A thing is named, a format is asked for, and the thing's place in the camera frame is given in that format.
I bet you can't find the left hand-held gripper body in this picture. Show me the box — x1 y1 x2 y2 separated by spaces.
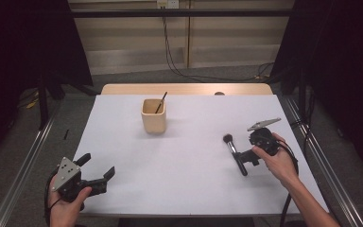
50 156 108 203

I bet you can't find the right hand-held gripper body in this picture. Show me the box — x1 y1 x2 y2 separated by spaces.
247 117 282 156

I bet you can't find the large black powder brush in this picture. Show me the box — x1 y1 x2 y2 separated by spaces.
222 133 249 177

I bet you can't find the cream square cup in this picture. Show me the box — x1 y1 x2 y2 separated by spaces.
140 97 167 134

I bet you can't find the thin black makeup brush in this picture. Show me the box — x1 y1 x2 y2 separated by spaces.
154 91 168 114

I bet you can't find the person's right hand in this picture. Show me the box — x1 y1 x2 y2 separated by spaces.
252 132 299 187

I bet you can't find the person's left hand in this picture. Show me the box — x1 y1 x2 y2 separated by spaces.
47 177 93 227

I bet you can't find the white table mat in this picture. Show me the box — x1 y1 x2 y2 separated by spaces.
74 94 329 217

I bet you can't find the black metal stand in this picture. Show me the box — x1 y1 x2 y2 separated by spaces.
37 72 98 131

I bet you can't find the wooden table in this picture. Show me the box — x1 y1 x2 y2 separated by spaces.
100 82 273 96

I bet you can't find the black curtain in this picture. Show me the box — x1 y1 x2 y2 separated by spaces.
268 0 363 181
0 0 94 165

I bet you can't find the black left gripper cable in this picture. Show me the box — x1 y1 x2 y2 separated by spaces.
43 169 61 227

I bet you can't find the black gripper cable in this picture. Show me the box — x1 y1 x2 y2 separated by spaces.
277 141 300 227
43 169 61 227

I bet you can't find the metal floor rail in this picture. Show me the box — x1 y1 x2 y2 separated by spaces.
0 103 61 227
283 96 363 227

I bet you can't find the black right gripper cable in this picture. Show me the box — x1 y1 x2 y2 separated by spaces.
277 141 300 227

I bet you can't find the black wall cable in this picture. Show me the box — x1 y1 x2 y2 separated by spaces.
161 8 275 82

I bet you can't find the black horizontal frame bar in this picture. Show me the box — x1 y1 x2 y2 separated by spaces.
70 9 292 18

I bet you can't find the white wall socket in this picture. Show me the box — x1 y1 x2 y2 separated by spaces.
156 0 180 9

